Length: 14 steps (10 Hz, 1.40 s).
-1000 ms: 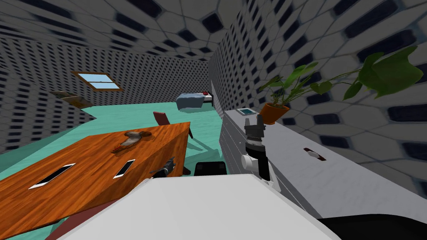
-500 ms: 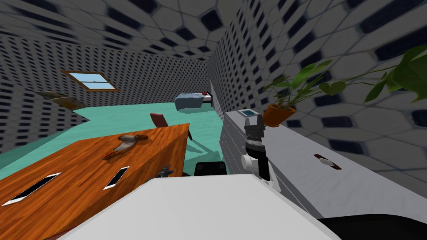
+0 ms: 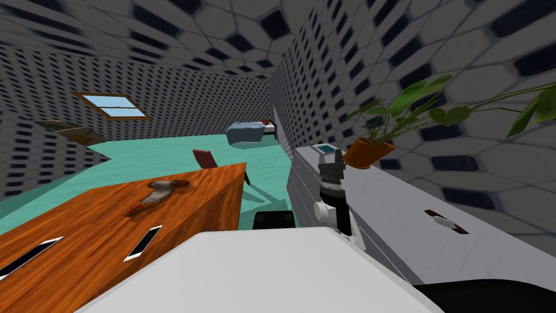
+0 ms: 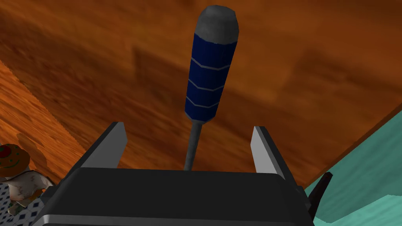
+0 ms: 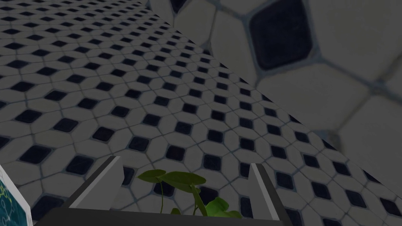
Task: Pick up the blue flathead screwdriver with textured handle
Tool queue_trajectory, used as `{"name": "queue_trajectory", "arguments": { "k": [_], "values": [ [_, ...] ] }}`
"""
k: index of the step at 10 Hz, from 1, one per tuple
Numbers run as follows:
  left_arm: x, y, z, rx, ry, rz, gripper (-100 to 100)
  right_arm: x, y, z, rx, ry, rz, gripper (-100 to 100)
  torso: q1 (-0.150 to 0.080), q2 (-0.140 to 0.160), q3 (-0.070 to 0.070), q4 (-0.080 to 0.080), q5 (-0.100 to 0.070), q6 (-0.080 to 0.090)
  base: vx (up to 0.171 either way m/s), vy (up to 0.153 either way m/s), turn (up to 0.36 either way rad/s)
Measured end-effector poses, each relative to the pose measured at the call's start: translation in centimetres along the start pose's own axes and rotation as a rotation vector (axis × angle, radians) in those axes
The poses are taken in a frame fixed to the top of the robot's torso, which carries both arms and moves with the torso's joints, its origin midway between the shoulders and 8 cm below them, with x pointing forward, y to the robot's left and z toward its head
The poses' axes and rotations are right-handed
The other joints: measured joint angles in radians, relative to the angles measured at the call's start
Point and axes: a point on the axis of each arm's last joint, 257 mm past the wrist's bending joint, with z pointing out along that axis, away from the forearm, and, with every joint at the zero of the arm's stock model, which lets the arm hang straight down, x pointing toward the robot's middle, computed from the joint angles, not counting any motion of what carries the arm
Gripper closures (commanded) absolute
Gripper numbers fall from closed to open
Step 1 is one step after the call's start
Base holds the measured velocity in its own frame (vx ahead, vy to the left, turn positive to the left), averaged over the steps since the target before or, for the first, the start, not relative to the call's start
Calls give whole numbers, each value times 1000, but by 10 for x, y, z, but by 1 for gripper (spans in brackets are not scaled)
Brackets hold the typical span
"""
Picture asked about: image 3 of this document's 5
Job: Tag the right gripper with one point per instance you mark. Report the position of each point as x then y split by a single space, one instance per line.
332 174

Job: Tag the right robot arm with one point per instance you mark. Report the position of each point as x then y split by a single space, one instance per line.
336 208

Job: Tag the small white framed tablet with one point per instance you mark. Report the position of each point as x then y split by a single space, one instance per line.
326 149

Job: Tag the green plant in orange pot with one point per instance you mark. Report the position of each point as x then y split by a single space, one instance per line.
367 153

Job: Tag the grey dresser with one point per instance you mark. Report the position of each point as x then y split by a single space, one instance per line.
391 208

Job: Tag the bed with blue blanket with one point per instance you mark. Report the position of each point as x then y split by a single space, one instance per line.
244 131

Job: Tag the dark red chair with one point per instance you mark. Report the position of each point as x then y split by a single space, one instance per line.
205 159

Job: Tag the dark red and white object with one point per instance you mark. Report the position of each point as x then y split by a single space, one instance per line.
445 222

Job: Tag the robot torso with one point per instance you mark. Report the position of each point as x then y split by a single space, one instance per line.
260 274

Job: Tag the grey and brown figurine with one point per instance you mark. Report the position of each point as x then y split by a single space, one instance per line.
160 194

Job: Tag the black phone with white edge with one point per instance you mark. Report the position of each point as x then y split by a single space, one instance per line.
28 257
143 243

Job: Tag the wooden framed window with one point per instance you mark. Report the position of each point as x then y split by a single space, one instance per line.
114 107

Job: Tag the orange wooden table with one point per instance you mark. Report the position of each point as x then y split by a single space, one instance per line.
87 261

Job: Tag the picture on wall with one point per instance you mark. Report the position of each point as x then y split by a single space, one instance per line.
71 131

